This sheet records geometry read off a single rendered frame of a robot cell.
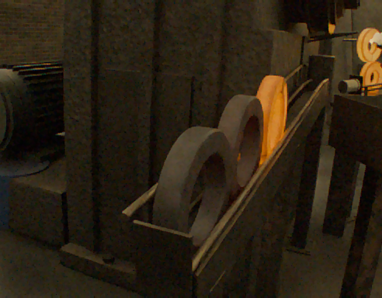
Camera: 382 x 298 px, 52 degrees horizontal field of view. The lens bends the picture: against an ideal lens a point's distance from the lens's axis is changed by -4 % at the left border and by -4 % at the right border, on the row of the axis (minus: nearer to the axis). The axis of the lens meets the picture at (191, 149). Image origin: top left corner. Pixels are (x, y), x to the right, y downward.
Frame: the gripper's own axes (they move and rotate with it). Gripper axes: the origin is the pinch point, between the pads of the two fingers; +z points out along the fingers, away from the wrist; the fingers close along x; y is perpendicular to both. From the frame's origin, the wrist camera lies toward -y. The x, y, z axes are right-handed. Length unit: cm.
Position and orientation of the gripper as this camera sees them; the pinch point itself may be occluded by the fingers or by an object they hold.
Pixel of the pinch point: (370, 41)
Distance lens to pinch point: 204.8
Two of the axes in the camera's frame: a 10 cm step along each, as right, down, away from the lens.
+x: -8.6, 1.0, -5.0
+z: -4.8, -5.1, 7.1
